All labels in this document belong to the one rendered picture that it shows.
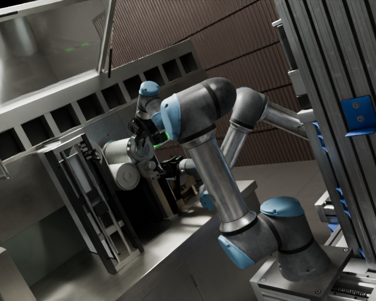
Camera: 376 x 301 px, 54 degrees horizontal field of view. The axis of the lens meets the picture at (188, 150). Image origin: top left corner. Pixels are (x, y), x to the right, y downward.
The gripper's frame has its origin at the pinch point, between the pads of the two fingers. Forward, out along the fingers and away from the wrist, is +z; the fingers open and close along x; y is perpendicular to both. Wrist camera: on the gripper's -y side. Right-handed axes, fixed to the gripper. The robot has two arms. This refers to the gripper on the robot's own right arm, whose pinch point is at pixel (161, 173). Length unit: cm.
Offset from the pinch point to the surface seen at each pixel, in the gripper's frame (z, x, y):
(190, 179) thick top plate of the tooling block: -6.5, -9.7, -8.9
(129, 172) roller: -2.8, 16.6, 9.5
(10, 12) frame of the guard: -11, 36, 85
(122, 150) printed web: 3.9, 11.6, 18.9
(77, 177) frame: -15, 43, 21
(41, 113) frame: 30, 28, 49
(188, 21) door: 180, -236, 86
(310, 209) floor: 34, -140, -109
